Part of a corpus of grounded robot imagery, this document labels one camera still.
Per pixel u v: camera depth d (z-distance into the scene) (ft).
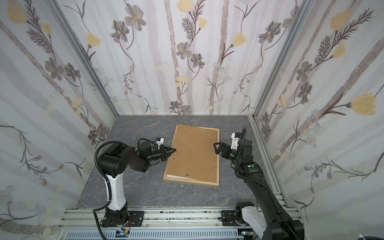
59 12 2.29
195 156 3.12
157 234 2.30
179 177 2.77
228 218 2.41
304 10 2.27
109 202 2.00
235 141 2.40
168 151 2.97
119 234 2.39
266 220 1.52
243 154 1.98
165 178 2.82
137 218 2.41
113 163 1.86
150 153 2.77
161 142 3.06
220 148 2.35
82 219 2.46
